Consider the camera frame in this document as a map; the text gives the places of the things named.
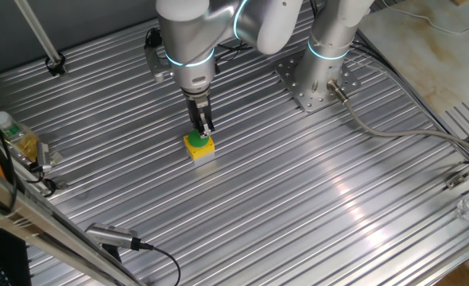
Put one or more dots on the bottle with yellow liquid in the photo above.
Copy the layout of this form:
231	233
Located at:
18	137

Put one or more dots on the slanted aluminium pole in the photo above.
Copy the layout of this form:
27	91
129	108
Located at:
39	33

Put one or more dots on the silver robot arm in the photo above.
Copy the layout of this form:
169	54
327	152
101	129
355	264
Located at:
191	35

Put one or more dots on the beige marbled board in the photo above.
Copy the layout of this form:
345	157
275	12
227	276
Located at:
425	55

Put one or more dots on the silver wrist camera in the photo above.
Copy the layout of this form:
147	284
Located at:
157	65

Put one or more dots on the yellow box green push button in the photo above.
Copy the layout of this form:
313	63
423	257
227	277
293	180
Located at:
198	149

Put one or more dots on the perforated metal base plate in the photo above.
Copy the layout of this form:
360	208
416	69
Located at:
298	91

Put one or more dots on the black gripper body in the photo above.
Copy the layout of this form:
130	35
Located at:
198	104

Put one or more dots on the aluminium frame beam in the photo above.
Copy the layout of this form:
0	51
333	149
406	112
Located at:
39	226

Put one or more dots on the silver finned camera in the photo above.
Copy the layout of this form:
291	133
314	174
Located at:
111	235

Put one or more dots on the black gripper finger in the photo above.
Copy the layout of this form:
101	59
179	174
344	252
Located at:
199	127
208	123

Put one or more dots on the small silver camera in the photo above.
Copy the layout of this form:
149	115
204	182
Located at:
43	157

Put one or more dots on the aluminium corner bar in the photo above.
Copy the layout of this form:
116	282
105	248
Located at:
467	175

